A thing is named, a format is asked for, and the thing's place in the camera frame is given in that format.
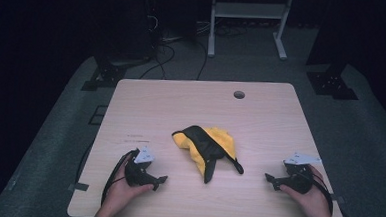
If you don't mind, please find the dark floor hatch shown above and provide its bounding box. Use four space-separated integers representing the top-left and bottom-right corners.
87 104 109 127

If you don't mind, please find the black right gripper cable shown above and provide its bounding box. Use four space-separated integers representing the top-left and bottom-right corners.
304 170 366 217

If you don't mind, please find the black cable under table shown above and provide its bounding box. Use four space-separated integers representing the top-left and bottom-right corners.
74 141 94 185

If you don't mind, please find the grey tape piece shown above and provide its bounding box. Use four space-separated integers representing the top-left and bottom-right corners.
67 181 90 193
330 194 347 205

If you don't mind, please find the black metal stand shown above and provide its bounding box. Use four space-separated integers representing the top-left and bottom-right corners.
303 0 365 102
80 46 152 95

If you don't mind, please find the white metal desk frame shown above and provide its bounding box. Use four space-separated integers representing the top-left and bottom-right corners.
207 0 296 63

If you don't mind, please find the black floor cable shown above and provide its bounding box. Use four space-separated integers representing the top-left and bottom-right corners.
194 40 210 82
138 41 177 83

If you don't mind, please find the person's left hand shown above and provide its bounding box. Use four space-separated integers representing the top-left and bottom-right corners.
102 153 156 217

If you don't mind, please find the yellow towel with black trim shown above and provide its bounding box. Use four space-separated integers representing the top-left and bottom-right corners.
169 123 247 187

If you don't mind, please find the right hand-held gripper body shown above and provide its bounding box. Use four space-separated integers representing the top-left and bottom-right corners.
278 150 323 195

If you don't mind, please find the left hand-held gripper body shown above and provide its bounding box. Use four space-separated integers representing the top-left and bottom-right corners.
123 144 162 190

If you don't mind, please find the person's right hand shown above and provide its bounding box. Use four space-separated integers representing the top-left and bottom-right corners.
277 162 338 217

